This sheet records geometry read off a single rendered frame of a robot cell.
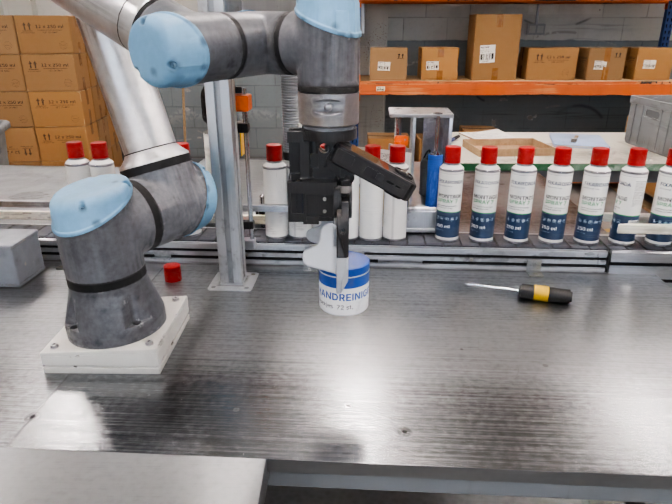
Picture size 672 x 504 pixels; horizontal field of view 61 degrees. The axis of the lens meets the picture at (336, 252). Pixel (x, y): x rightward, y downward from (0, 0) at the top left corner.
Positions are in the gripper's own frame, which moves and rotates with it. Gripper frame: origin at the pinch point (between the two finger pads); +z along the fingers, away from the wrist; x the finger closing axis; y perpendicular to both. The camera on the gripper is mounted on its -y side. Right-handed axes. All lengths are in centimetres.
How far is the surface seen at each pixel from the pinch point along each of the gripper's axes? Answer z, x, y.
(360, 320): 16.9, -17.5, -3.1
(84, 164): -4, -49, 56
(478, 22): -35, -412, -107
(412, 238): 12, -46, -15
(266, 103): 38, -488, 73
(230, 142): -12.0, -31.5, 20.7
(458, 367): 16.8, -2.6, -17.6
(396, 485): 23.8, 14.3, -7.0
